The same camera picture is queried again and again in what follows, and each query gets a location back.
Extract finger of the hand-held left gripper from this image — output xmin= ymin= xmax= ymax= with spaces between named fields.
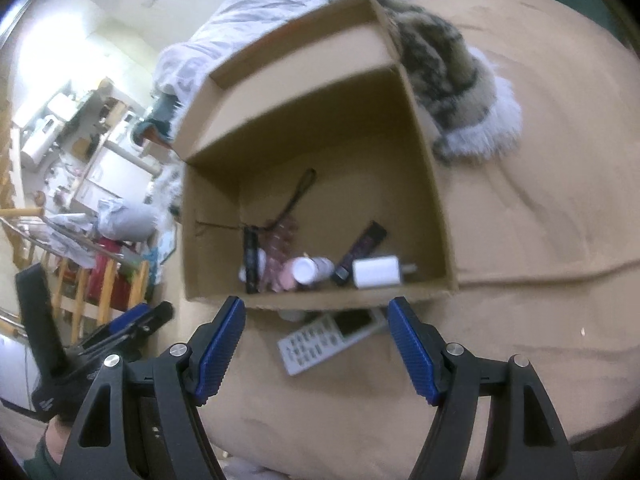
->
xmin=107 ymin=301 xmax=175 ymax=361
xmin=75 ymin=302 xmax=153 ymax=358

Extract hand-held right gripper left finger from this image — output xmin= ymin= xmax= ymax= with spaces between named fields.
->
xmin=60 ymin=296 xmax=247 ymax=480

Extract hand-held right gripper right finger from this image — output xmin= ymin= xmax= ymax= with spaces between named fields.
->
xmin=387 ymin=297 xmax=578 ymax=480

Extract white charger adapter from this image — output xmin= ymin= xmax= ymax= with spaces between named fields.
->
xmin=351 ymin=256 xmax=418 ymax=290

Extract white remote control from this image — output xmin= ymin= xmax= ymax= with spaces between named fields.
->
xmin=276 ymin=307 xmax=388 ymax=377

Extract black rectangular case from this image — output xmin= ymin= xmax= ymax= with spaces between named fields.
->
xmin=331 ymin=220 xmax=388 ymax=287

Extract white pill bottle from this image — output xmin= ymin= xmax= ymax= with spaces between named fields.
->
xmin=290 ymin=256 xmax=335 ymax=288

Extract cardboard box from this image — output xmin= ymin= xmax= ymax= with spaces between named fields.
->
xmin=170 ymin=0 xmax=460 ymax=311

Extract person's left forearm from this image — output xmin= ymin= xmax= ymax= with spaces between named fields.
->
xmin=22 ymin=412 xmax=81 ymax=480

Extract wooden railing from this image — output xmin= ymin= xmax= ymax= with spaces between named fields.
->
xmin=0 ymin=205 xmax=151 ymax=346

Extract black and gold tube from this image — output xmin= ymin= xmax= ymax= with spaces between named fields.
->
xmin=242 ymin=226 xmax=267 ymax=295

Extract grey cloth bundle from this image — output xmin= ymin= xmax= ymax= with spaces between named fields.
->
xmin=97 ymin=199 xmax=161 ymax=242

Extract pink patterned pack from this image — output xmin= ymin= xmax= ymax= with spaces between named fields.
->
xmin=262 ymin=216 xmax=301 ymax=291

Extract white cabinet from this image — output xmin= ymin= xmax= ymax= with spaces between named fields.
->
xmin=70 ymin=130 xmax=161 ymax=211

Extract cluttered white shelf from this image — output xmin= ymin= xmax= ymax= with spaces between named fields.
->
xmin=12 ymin=77 xmax=131 ymax=171

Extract teal object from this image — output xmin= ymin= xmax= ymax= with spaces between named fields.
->
xmin=132 ymin=92 xmax=176 ymax=148

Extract leopard print fluffy blanket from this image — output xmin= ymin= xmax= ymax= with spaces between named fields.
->
xmin=367 ymin=0 xmax=523 ymax=165

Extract black cord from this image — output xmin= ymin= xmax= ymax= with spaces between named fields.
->
xmin=196 ymin=168 xmax=317 ymax=235

